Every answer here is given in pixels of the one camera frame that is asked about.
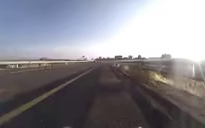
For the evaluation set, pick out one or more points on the row of distant trees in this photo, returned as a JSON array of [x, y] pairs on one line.
[[123, 57]]

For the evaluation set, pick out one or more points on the grey asphalt road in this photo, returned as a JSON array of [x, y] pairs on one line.
[[90, 100]]

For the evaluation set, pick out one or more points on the distant building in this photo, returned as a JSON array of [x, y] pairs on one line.
[[166, 56]]

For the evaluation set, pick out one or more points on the grey guardrail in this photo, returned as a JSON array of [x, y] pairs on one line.
[[33, 63]]

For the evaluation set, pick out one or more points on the yellow painted line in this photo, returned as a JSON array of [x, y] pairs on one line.
[[40, 99]]

